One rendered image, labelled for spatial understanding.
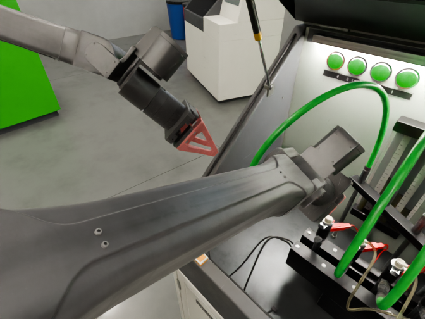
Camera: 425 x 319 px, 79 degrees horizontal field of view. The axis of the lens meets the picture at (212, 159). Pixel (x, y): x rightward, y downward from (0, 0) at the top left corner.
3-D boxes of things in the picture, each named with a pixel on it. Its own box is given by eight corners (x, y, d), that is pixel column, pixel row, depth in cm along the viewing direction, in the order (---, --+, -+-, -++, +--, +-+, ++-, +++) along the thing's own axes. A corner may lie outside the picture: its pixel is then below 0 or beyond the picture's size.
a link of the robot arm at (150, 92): (114, 86, 47) (110, 90, 41) (138, 56, 45) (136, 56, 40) (146, 111, 49) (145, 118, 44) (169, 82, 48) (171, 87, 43)
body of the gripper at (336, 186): (355, 183, 47) (343, 171, 42) (315, 224, 49) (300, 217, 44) (327, 163, 51) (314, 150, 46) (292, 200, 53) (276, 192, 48)
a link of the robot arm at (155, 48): (106, 66, 49) (80, 55, 41) (143, 17, 48) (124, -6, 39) (153, 109, 50) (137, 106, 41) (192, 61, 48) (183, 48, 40)
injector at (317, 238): (297, 269, 76) (315, 225, 63) (306, 259, 79) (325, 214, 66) (306, 276, 75) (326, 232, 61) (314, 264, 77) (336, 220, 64)
